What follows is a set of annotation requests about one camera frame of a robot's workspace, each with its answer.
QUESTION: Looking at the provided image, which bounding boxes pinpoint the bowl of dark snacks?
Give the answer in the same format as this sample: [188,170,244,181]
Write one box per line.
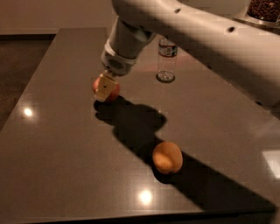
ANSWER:
[247,0,280,22]

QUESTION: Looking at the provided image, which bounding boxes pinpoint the metallic snack stand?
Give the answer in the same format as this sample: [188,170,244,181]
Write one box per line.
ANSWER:
[234,8,280,30]

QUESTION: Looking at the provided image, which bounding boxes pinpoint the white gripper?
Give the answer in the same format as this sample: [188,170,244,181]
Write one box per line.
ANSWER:
[94,43,137,103]

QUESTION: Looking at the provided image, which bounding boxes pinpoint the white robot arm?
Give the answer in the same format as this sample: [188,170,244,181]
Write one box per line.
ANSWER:
[101,0,280,110]

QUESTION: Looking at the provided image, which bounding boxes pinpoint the clear plastic water bottle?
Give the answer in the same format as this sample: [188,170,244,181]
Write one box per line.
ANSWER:
[156,37,178,83]

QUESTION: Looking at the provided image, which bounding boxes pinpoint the red apple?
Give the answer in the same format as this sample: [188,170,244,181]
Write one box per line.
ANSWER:
[92,76,121,103]

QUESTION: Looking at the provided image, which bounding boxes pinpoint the orange fruit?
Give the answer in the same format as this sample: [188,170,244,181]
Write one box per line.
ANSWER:
[152,142,183,174]

